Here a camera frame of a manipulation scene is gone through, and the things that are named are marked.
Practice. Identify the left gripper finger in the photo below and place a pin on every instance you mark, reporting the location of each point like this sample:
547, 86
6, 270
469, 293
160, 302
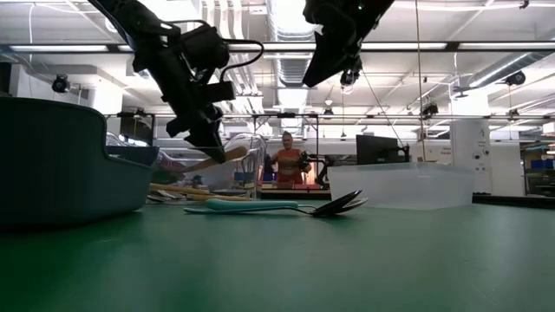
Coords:
195, 139
214, 149

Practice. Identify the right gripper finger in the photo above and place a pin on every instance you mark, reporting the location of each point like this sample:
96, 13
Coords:
325, 65

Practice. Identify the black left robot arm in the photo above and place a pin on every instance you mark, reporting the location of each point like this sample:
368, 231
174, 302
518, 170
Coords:
139, 30

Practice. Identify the black background robot arm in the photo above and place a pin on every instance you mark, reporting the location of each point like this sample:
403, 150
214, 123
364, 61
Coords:
323, 169

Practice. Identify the black ceiling spotlight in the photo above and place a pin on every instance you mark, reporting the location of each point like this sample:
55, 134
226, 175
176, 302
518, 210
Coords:
350, 79
516, 78
60, 83
429, 109

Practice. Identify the clear plastic bin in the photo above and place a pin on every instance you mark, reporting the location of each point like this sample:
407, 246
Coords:
247, 164

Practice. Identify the person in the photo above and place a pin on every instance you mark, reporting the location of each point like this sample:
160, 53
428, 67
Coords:
289, 167

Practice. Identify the black monitor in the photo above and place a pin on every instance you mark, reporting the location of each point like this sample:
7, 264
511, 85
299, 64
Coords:
377, 149

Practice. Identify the grey-blue plastic bin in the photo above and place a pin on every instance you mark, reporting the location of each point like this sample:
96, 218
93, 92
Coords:
65, 173

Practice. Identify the green table mat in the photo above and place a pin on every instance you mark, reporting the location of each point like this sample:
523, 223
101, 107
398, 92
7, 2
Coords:
277, 268

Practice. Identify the frosted translucent plastic bin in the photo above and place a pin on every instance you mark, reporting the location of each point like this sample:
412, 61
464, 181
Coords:
412, 186

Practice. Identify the white pillar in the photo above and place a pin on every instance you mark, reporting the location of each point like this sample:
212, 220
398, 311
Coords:
470, 143

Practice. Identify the shelf with blue bins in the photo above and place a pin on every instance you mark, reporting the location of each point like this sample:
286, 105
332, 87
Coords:
542, 164

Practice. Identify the silver ceiling duct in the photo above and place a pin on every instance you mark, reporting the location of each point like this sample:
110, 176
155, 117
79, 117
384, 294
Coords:
498, 69
295, 69

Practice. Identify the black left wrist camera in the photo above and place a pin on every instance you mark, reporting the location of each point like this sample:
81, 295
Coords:
206, 45

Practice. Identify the black overhead frame bar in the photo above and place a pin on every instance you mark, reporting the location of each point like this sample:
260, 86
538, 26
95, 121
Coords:
453, 46

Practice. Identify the black background frame rail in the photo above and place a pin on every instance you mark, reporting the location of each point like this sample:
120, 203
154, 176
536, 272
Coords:
477, 117

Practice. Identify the black aluminium table frame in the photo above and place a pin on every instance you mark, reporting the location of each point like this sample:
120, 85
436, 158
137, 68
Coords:
511, 201

